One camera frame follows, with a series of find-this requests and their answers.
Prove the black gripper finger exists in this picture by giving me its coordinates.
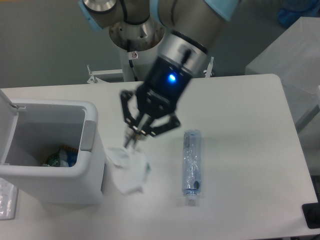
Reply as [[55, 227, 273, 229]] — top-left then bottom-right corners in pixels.
[[120, 89, 145, 147], [133, 113, 181, 148]]

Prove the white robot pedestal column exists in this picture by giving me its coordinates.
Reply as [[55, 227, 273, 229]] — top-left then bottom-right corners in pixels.
[[109, 17, 165, 82]]

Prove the blue snack wrapper in bin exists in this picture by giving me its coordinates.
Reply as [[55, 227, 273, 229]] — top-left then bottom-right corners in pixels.
[[58, 144, 79, 167]]

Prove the white plastic wrapper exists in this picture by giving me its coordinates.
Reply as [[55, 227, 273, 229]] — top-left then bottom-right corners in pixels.
[[105, 147, 151, 195]]

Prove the green wrapper in bin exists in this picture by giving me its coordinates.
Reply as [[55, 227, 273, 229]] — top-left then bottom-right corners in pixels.
[[42, 152, 60, 167]]

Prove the white trash can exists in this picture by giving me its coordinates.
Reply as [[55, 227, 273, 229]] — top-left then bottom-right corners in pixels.
[[0, 93, 106, 205]]

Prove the white metal base frame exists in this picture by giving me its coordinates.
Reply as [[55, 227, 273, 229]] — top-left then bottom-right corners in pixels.
[[87, 56, 215, 84]]

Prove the white side cabinet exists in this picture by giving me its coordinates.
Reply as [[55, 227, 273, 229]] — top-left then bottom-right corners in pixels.
[[245, 17, 320, 132]]

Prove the clear plastic sheet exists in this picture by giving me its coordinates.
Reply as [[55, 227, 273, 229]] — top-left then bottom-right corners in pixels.
[[0, 178, 19, 221]]

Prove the black device at edge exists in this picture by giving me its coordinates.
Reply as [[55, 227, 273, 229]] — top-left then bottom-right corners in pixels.
[[302, 202, 320, 229]]

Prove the clear crushed plastic bottle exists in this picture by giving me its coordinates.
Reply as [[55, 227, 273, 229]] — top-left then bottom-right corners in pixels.
[[181, 129, 202, 206]]

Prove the black cable on pedestal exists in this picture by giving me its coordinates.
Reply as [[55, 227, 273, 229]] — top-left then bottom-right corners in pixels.
[[126, 39, 139, 82]]

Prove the blue plastic bag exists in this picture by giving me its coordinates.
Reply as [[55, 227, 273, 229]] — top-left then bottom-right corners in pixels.
[[277, 0, 320, 29]]

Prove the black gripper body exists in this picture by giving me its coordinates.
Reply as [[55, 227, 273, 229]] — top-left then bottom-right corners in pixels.
[[136, 57, 192, 119]]

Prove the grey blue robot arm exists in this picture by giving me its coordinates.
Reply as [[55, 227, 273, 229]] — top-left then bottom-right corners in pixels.
[[78, 0, 239, 147]]

